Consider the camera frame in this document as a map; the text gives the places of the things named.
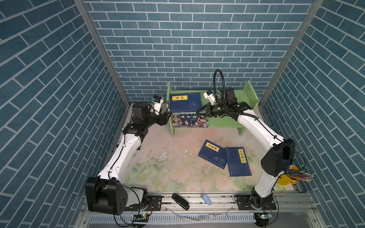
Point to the green wooden shelf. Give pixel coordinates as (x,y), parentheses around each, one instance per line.
(217,118)

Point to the blue book yellow label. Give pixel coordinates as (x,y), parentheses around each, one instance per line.
(185,103)

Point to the light blue eraser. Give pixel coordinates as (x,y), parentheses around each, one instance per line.
(206,199)

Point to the small middle blue book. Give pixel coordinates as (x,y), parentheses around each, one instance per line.
(214,154)

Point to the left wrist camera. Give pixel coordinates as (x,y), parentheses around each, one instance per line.
(157,103)

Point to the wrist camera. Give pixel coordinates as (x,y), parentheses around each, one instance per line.
(209,95)
(157,103)

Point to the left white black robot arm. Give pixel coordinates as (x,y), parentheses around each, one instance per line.
(105,192)

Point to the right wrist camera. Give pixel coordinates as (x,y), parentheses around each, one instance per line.
(209,95)

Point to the black remote on rail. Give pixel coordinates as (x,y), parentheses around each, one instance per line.
(181,201)

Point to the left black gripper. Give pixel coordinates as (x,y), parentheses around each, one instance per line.
(164,118)

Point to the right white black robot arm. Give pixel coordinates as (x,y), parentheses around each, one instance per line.
(279,151)

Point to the yellow pen holder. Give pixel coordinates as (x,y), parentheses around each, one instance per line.
(293,175)

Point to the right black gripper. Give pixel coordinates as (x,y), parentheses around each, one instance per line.
(209,109)

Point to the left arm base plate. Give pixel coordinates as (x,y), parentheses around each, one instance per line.
(152,203)

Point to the illustrated cartoon cover book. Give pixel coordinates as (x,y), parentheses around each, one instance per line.
(189,120)

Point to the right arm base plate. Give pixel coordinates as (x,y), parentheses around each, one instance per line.
(254,202)

